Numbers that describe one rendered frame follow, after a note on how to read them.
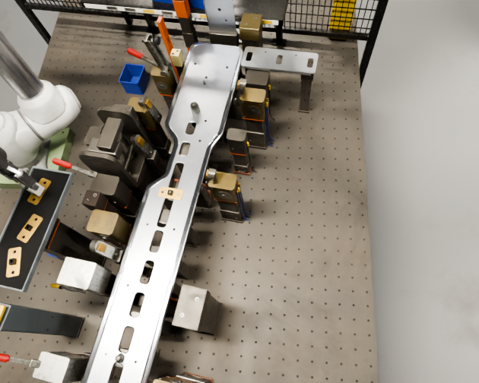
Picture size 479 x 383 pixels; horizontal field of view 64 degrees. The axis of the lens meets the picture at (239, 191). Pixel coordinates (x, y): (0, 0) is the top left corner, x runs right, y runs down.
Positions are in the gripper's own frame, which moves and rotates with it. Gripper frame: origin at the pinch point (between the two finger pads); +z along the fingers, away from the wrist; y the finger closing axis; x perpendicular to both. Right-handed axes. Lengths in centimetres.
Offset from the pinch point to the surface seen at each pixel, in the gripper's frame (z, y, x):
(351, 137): 50, 82, 79
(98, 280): 13.7, 26.9, -16.3
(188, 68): 20, 14, 69
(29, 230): 3.2, 5.1, -11.7
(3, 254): 4.1, 1.4, -20.7
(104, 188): 12.1, 13.7, 10.2
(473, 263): 120, 165, 70
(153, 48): 2, 9, 60
